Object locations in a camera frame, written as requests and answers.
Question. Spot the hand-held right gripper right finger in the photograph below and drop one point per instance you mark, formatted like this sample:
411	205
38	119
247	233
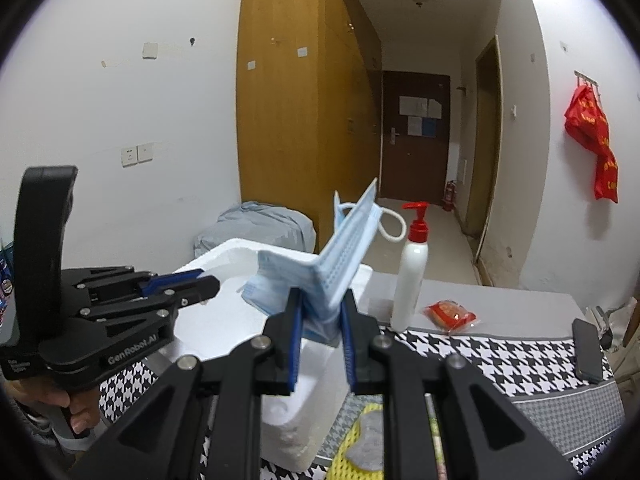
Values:
348	342

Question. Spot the wooden wardrobe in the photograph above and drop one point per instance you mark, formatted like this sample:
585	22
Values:
290	110

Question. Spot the white wall socket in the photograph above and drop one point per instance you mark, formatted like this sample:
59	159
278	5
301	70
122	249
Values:
129	156

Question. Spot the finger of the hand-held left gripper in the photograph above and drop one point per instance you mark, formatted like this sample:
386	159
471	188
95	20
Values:
170	281
200	287

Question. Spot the metal wall hook rack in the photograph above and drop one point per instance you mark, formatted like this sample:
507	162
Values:
586	79

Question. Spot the dark brown door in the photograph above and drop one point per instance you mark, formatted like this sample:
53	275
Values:
400	170

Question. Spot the black phone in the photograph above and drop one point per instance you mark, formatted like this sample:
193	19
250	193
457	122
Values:
587	350

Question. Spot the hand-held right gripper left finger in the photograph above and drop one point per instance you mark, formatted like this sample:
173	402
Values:
295	342

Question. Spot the white red pump bottle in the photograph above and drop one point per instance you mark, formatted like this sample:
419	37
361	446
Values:
409	280

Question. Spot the houndstooth blanket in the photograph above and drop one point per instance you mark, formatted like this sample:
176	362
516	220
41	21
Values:
475	360

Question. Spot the yellow foam net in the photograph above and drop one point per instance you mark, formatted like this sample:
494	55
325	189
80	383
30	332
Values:
337	460

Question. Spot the stack of blue face masks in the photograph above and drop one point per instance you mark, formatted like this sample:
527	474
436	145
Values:
340	255

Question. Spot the person's left hand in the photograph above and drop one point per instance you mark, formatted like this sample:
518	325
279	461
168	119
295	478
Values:
82	412

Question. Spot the light blue cloth bundle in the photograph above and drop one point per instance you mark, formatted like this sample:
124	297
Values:
260	220

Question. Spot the wooden side door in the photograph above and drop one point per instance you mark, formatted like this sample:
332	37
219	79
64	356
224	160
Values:
487	150

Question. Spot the blue paper notice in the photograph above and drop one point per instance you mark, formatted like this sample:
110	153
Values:
422	126

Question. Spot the red plastic bag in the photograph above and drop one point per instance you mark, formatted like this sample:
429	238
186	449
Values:
592	130

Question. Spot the white blank wall plate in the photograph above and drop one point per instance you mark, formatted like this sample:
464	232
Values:
150	50

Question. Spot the red fire extinguisher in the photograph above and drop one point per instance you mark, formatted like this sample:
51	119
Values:
448	197

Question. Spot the red snack packet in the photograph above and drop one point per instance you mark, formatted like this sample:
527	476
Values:
447	314

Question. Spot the white foam box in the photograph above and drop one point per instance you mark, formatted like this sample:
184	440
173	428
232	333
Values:
300	410

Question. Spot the white paper notice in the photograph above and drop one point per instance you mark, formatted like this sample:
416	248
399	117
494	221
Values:
420	106

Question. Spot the grey felt piece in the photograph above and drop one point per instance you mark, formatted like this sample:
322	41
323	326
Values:
367	440

